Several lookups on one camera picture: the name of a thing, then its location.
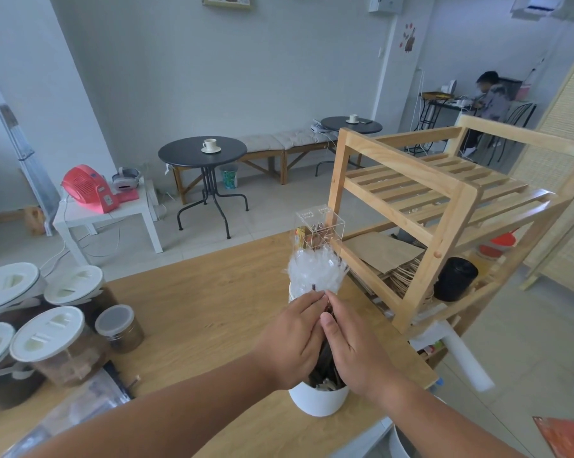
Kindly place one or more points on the black monitor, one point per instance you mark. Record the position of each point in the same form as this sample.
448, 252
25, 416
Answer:
511, 88

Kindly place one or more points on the white round holder cup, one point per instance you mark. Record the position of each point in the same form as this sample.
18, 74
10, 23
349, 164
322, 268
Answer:
318, 403

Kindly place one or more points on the person's right hand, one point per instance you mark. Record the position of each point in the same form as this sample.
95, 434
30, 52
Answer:
363, 357

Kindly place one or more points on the red printed sheet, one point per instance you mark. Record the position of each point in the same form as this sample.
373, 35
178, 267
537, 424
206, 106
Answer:
568, 438

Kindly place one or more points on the white air conditioner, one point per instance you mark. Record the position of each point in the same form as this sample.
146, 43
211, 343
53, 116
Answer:
537, 7

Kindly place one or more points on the framed wall picture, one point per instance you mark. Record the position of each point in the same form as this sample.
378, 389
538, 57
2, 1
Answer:
226, 0

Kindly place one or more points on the pink flat case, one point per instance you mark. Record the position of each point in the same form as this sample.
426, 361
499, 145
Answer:
128, 196

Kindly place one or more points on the grey electrical box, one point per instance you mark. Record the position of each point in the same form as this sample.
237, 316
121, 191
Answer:
386, 3

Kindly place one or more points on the stack of brown paper bags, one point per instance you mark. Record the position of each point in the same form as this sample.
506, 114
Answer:
387, 252

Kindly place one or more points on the small wooden block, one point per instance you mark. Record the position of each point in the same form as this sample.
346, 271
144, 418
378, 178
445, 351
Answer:
34, 220

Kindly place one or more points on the red portable device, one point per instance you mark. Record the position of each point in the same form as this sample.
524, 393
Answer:
86, 188

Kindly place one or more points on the jar with red lid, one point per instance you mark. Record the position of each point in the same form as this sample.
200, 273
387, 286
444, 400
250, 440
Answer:
499, 243

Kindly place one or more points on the person's right thumb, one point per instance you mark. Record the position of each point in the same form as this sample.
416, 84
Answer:
327, 329

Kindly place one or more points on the small patterned waste bin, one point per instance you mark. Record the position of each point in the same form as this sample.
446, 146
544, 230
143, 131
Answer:
229, 177

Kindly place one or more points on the small grey lidded jar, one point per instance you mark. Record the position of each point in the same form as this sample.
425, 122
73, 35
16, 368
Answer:
120, 329

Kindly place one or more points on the white bucket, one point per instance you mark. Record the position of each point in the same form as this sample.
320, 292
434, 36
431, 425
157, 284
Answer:
399, 446

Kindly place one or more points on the wooden bench with cushions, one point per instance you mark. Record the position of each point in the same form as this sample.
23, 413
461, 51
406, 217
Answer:
277, 143

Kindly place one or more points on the large black round table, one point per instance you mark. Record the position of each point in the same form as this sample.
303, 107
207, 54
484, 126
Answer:
191, 154

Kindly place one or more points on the red wall sticker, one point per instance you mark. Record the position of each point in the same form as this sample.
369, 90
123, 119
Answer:
408, 38

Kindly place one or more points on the white device on bench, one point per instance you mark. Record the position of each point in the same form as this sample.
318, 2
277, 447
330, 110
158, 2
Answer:
321, 127

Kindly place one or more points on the bamboo folding screen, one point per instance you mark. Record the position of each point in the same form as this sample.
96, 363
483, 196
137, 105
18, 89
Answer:
568, 152

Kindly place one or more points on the white headset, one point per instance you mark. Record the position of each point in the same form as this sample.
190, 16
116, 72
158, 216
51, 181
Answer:
126, 178

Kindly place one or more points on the clear plastic bag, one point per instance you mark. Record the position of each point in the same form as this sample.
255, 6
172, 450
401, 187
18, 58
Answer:
77, 410

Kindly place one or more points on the person's left fingers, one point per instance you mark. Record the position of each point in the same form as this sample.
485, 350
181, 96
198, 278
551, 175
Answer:
310, 310

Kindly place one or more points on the small black round table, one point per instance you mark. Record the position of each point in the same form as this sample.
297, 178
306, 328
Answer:
339, 126

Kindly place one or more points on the white square side table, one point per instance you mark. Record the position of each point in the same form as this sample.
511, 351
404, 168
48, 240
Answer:
101, 214

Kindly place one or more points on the person's left hand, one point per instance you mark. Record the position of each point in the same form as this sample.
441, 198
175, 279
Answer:
287, 343

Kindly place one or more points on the black metal desk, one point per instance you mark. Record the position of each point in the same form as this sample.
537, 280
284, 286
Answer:
434, 102

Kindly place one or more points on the clear acrylic box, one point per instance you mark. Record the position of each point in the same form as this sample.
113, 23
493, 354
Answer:
321, 226

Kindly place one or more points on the light wooden slatted rack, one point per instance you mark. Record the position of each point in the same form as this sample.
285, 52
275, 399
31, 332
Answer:
458, 195

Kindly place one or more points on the bundle of clear stirrers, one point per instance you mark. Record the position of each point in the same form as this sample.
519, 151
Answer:
315, 274

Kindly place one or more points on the black round container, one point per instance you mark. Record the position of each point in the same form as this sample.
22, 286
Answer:
454, 280

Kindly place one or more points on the person's left forearm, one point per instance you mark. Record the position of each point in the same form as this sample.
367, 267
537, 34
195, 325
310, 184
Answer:
172, 410

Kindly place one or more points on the person's right forearm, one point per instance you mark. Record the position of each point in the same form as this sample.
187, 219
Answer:
439, 424

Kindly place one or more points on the black metal chair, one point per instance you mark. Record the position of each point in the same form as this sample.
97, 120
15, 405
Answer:
518, 123

